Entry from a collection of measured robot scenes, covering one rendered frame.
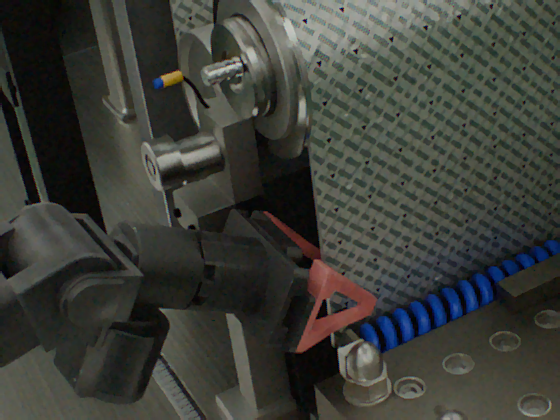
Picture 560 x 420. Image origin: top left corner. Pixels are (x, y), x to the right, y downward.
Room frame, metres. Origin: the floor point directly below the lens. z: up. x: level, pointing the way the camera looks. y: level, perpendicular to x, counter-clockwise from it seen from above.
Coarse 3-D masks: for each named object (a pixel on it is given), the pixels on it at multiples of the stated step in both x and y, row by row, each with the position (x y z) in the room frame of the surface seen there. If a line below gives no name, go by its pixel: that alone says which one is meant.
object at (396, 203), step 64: (384, 128) 0.65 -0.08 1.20; (448, 128) 0.68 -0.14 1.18; (512, 128) 0.70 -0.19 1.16; (320, 192) 0.63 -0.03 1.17; (384, 192) 0.65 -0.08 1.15; (448, 192) 0.68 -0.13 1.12; (512, 192) 0.70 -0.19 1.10; (384, 256) 0.65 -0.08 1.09; (448, 256) 0.68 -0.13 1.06; (512, 256) 0.70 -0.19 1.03
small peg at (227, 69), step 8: (216, 64) 0.65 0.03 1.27; (224, 64) 0.65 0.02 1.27; (232, 64) 0.66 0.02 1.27; (240, 64) 0.66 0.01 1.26; (208, 72) 0.65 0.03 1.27; (216, 72) 0.65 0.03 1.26; (224, 72) 0.65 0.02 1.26; (232, 72) 0.65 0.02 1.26; (240, 72) 0.65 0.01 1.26; (208, 80) 0.65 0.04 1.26; (216, 80) 0.65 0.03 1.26; (224, 80) 0.65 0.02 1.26
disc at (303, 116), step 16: (272, 0) 0.65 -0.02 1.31; (272, 16) 0.65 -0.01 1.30; (288, 32) 0.63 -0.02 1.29; (288, 48) 0.63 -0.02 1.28; (304, 64) 0.62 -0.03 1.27; (304, 80) 0.62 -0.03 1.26; (304, 96) 0.62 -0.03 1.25; (304, 112) 0.62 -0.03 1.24; (304, 128) 0.63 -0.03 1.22; (272, 144) 0.68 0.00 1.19; (288, 144) 0.65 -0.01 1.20; (304, 144) 0.63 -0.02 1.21
